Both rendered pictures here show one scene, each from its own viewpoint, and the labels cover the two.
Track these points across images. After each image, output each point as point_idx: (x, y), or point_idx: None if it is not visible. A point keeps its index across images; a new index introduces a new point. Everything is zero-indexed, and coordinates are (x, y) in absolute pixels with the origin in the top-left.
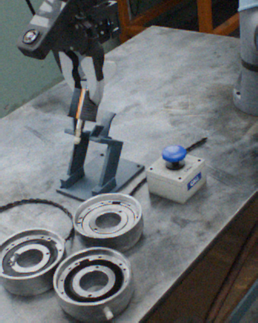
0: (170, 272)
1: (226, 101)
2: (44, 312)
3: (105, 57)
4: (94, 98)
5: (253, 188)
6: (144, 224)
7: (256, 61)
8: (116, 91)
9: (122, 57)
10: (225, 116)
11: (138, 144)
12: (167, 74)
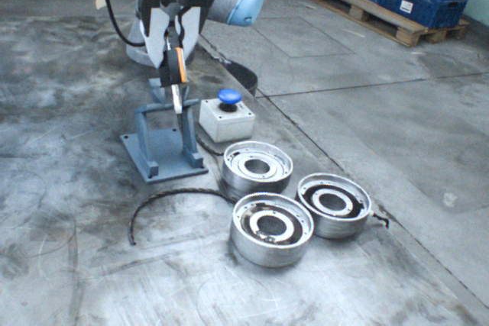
0: None
1: (134, 64)
2: (328, 253)
3: None
4: (186, 56)
5: (263, 108)
6: None
7: (173, 17)
8: (10, 86)
9: None
10: (155, 74)
11: (133, 117)
12: (34, 59)
